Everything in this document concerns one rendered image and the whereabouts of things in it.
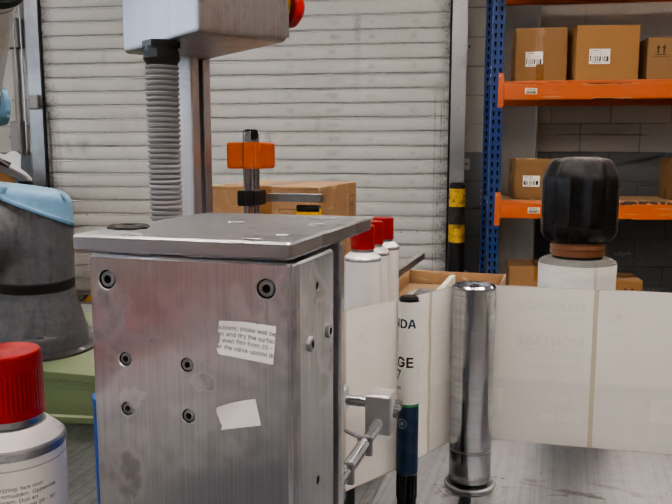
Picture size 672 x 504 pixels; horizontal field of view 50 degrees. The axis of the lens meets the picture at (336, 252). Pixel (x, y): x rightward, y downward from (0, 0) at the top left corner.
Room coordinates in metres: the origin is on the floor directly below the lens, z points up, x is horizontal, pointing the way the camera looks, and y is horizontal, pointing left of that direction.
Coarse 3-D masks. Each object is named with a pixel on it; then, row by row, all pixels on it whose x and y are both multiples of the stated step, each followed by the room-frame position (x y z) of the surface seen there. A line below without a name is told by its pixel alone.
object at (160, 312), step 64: (128, 256) 0.32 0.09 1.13; (320, 256) 0.33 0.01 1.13; (128, 320) 0.32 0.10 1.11; (192, 320) 0.31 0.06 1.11; (256, 320) 0.30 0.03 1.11; (320, 320) 0.33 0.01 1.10; (128, 384) 0.32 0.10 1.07; (192, 384) 0.31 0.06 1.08; (256, 384) 0.30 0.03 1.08; (320, 384) 0.33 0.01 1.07; (128, 448) 0.32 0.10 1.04; (192, 448) 0.31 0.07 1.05; (256, 448) 0.30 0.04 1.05; (320, 448) 0.33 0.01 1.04
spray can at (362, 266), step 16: (352, 240) 0.98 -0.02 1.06; (368, 240) 0.97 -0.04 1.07; (352, 256) 0.97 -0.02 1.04; (368, 256) 0.97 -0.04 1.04; (352, 272) 0.97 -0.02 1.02; (368, 272) 0.96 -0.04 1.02; (352, 288) 0.97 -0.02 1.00; (368, 288) 0.96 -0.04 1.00; (352, 304) 0.97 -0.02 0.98; (368, 304) 0.96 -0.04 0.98
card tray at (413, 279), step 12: (408, 276) 1.92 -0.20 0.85; (420, 276) 1.93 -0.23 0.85; (432, 276) 1.92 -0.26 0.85; (444, 276) 1.91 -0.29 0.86; (456, 276) 1.90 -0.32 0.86; (468, 276) 1.89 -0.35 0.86; (480, 276) 1.88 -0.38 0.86; (492, 276) 1.88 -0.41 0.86; (504, 276) 1.83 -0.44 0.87; (408, 288) 1.86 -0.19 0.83; (432, 288) 1.86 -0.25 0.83
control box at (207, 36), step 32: (128, 0) 0.75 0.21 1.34; (160, 0) 0.69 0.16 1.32; (192, 0) 0.64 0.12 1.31; (224, 0) 0.65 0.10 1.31; (256, 0) 0.67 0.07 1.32; (288, 0) 0.70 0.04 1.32; (128, 32) 0.76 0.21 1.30; (160, 32) 0.70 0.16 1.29; (192, 32) 0.65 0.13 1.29; (224, 32) 0.65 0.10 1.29; (256, 32) 0.67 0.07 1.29; (288, 32) 0.70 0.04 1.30
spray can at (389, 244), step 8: (384, 224) 1.10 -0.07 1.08; (392, 224) 1.10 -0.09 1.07; (384, 232) 1.10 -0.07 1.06; (392, 232) 1.10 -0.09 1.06; (384, 240) 1.10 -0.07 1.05; (392, 240) 1.11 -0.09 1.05; (392, 248) 1.09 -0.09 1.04; (392, 256) 1.09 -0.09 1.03; (392, 264) 1.09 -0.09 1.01; (392, 272) 1.09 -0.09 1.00; (392, 280) 1.09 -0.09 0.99; (392, 288) 1.09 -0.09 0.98; (392, 296) 1.09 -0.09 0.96
